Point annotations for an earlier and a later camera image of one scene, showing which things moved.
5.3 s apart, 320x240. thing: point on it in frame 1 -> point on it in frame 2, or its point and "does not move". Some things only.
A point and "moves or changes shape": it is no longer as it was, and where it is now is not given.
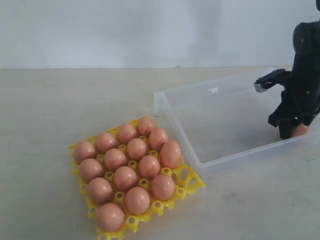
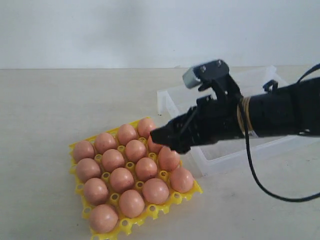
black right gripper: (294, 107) -> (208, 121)
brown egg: (162, 187) moves or changes shape
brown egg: (301, 129) moves or changes shape
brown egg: (126, 132) does not move
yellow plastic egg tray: (127, 174) does not move
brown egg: (105, 142) does not move
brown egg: (110, 217) moves or changes shape
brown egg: (100, 191) moves or changes shape
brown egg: (137, 200) moves or changes shape
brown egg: (136, 149) does not move
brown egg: (145, 125) does not move
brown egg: (84, 150) does not move
